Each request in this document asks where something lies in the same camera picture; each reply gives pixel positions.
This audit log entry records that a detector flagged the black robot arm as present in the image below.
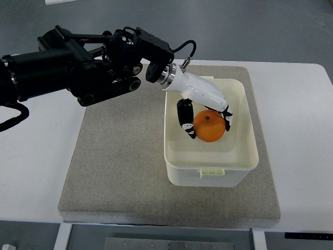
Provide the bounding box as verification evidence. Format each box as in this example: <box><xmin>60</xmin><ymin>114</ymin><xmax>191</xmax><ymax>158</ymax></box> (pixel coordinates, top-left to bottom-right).
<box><xmin>1</xmin><ymin>26</ymin><xmax>175</xmax><ymax>106</ymax></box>

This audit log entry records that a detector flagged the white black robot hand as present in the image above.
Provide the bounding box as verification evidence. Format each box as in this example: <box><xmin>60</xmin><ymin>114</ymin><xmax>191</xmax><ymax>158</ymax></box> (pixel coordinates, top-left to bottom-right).
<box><xmin>157</xmin><ymin>64</ymin><xmax>233</xmax><ymax>139</ymax></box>

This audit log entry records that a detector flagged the grey felt mat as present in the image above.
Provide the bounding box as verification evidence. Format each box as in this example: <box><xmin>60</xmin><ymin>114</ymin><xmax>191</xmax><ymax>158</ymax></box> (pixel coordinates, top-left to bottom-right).
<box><xmin>58</xmin><ymin>66</ymin><xmax>280</xmax><ymax>228</ymax></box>

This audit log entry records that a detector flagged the orange fruit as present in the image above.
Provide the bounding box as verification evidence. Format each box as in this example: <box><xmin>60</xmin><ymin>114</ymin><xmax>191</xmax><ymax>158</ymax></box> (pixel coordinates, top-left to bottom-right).
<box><xmin>194</xmin><ymin>109</ymin><xmax>226</xmax><ymax>143</ymax></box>

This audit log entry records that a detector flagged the small white corner object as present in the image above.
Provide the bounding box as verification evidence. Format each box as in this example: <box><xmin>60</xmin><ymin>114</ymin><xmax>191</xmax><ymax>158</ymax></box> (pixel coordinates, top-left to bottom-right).
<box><xmin>1</xmin><ymin>244</ymin><xmax>16</xmax><ymax>250</ymax></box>

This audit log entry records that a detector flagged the cream plastic box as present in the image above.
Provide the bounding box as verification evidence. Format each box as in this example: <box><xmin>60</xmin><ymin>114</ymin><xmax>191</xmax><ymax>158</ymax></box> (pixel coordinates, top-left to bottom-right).
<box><xmin>164</xmin><ymin>77</ymin><xmax>259</xmax><ymax>188</ymax></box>

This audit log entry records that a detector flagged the white floor object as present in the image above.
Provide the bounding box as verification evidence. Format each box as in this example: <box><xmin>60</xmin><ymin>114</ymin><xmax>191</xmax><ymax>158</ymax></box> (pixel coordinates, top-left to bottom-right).
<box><xmin>45</xmin><ymin>0</ymin><xmax>76</xmax><ymax>5</ymax></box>

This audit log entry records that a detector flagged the black cable loop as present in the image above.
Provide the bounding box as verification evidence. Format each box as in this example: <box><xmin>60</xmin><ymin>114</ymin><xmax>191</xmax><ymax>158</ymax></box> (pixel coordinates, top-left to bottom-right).
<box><xmin>0</xmin><ymin>103</ymin><xmax>30</xmax><ymax>133</ymax></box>

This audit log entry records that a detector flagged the black control panel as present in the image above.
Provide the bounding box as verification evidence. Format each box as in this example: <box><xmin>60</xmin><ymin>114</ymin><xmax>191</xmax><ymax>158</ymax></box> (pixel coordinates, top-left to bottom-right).
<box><xmin>285</xmin><ymin>232</ymin><xmax>333</xmax><ymax>241</ymax></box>

